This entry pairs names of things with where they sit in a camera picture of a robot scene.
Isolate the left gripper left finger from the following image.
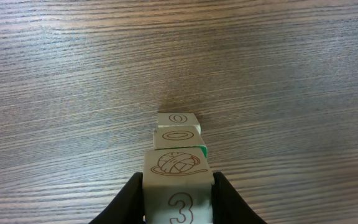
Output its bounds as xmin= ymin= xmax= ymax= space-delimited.
xmin=89 ymin=172 xmax=144 ymax=224

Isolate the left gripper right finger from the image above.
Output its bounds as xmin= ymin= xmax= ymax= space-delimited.
xmin=211 ymin=172 xmax=267 ymax=224

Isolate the green envelope block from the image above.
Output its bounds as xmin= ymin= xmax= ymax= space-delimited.
xmin=153 ymin=126 xmax=208 ymax=158

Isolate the plain wooden block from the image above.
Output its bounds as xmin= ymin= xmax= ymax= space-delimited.
xmin=157 ymin=112 xmax=201 ymax=134

